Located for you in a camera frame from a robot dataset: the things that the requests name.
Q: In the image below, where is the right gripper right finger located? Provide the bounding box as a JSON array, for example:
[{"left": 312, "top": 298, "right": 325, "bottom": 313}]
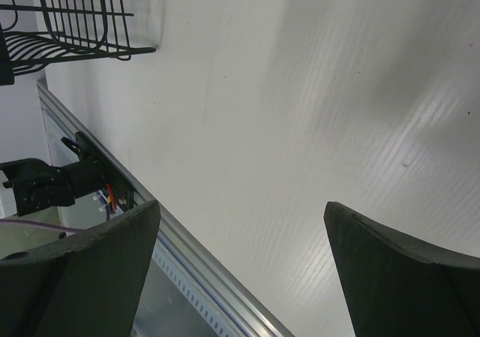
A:
[{"left": 324, "top": 202, "right": 479, "bottom": 336}]

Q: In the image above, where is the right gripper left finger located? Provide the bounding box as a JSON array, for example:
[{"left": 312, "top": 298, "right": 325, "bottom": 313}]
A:
[{"left": 1, "top": 201, "right": 161, "bottom": 336}]

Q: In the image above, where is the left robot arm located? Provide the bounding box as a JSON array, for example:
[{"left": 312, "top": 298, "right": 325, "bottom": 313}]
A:
[{"left": 1, "top": 137, "right": 109, "bottom": 218}]

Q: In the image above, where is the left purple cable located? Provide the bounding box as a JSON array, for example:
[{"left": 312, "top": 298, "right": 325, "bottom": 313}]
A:
[{"left": 0, "top": 218, "right": 76, "bottom": 236}]

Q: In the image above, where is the white slotted cable duct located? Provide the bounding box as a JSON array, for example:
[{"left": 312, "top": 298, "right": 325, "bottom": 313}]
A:
[{"left": 152, "top": 244, "right": 239, "bottom": 337}]

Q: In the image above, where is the black wire dish rack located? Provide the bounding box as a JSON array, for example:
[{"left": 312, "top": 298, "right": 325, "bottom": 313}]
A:
[{"left": 1, "top": 0, "right": 156, "bottom": 86}]

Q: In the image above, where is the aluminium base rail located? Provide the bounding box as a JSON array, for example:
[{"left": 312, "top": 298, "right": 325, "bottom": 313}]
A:
[{"left": 37, "top": 79, "right": 292, "bottom": 336}]

